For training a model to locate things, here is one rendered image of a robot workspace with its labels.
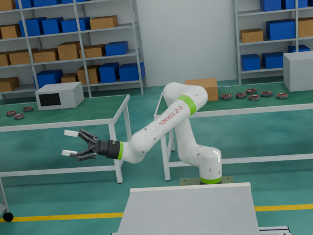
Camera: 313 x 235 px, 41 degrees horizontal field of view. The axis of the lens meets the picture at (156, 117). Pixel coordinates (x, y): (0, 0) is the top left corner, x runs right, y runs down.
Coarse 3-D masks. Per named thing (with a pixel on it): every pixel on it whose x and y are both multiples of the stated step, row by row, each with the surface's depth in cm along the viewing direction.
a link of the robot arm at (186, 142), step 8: (168, 88) 232; (176, 88) 229; (168, 96) 232; (176, 96) 228; (168, 104) 236; (184, 120) 240; (176, 128) 244; (184, 128) 242; (176, 136) 248; (184, 136) 244; (192, 136) 248; (184, 144) 247; (192, 144) 248; (184, 152) 249; (184, 160) 251
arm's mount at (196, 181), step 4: (224, 176) 263; (228, 176) 262; (180, 180) 262; (184, 180) 261; (188, 180) 261; (192, 180) 261; (196, 180) 260; (200, 180) 260; (224, 180) 258; (228, 180) 257; (232, 180) 257; (180, 184) 257; (184, 184) 257; (188, 184) 257; (192, 184) 256; (196, 184) 256
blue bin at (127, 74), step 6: (126, 66) 794; (132, 66) 787; (120, 72) 783; (126, 72) 782; (132, 72) 780; (144, 72) 813; (120, 78) 787; (126, 78) 786; (132, 78) 784; (138, 78) 783
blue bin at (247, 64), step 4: (244, 56) 772; (248, 56) 768; (252, 56) 763; (256, 56) 760; (244, 60) 751; (248, 60) 751; (252, 60) 750; (256, 60) 750; (244, 64) 754; (248, 64) 753; (252, 64) 753; (256, 64) 752; (244, 68) 756; (248, 68) 755; (252, 68) 755; (256, 68) 754
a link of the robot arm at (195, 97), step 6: (186, 90) 222; (192, 90) 220; (198, 90) 220; (204, 90) 222; (180, 96) 219; (186, 96) 217; (192, 96) 217; (198, 96) 219; (204, 96) 221; (186, 102) 215; (192, 102) 216; (198, 102) 218; (204, 102) 222; (192, 108) 216; (198, 108) 220; (192, 114) 220
